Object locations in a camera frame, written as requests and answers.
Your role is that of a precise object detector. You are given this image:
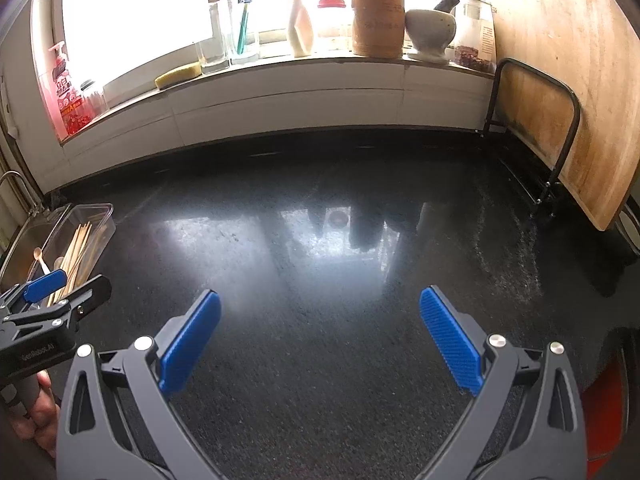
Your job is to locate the person's left hand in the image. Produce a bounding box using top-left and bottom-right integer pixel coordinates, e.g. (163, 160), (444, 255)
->
(9, 370), (62, 458)

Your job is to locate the white plastic bottle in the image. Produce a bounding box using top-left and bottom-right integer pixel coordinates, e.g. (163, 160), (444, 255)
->
(287, 0), (316, 58)

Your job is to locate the clear plastic container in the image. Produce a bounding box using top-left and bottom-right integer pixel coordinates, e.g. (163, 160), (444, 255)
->
(0, 202), (117, 311)

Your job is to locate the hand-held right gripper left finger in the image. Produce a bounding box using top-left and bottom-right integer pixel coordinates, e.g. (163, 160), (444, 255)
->
(56, 289), (223, 480)

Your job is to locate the window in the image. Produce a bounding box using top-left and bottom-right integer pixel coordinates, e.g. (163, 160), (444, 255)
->
(60, 0), (471, 96)

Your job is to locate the green toothbrush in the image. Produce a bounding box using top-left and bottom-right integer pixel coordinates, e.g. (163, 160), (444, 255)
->
(236, 0), (254, 56)

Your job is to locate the glass spice jar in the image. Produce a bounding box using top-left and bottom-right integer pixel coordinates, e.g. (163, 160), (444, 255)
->
(450, 0), (497, 73)

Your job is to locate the chrome faucet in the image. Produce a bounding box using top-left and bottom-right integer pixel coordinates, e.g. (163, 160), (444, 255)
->
(0, 171), (43, 211)

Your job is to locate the pink dish soap bottle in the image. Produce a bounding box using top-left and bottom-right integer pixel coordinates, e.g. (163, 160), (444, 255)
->
(42, 40), (96, 137)

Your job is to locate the jar with red lid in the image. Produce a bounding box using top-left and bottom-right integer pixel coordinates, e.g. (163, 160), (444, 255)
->
(316, 0), (353, 53)

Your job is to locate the red garment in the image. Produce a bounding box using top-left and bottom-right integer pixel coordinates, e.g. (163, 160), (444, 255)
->
(582, 355), (632, 480)

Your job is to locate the wooden utensil holder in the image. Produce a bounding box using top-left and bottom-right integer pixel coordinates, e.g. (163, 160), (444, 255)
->
(351, 0), (406, 58)

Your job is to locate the yellow sponge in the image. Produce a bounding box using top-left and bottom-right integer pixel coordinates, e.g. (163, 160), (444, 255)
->
(154, 62), (202, 90)

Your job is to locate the stainless steel sink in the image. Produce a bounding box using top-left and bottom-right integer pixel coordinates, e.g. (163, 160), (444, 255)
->
(0, 205), (71, 281)

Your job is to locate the black metal board rack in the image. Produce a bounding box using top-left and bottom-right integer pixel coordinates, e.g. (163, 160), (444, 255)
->
(482, 58), (581, 218)

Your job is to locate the dark round bowl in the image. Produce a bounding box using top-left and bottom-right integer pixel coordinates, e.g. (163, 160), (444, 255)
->
(617, 207), (640, 256)

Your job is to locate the clear glass cup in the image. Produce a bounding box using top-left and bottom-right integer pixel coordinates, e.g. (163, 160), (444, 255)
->
(227, 0), (261, 65)

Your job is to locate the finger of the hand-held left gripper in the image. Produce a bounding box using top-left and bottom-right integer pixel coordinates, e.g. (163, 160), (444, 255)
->
(0, 268), (68, 312)
(10, 274), (113, 330)

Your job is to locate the wooden cutting board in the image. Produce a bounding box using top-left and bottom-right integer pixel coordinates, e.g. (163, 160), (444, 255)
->
(477, 0), (640, 232)

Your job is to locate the glass jar with black lid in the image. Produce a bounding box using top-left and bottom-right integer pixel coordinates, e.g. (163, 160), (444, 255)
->
(79, 79), (108, 117)

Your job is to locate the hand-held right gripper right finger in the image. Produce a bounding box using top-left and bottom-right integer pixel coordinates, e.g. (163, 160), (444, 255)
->
(419, 285), (588, 480)

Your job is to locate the pile of wooden chopsticks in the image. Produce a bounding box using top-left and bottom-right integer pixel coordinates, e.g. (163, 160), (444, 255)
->
(47, 221), (108, 306)

